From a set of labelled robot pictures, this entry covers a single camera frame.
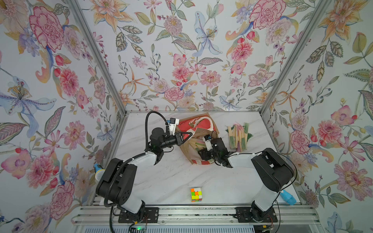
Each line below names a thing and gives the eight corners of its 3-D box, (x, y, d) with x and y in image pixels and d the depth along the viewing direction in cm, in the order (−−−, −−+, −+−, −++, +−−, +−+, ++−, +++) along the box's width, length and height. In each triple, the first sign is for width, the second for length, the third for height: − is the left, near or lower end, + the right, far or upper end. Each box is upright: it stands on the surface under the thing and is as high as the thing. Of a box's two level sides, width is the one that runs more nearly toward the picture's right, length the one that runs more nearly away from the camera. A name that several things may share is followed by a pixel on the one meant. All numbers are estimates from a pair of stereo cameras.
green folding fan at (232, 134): (229, 148, 102) (230, 146, 100) (228, 127, 114) (228, 125, 112) (237, 149, 101) (238, 147, 99) (235, 127, 114) (235, 125, 112)
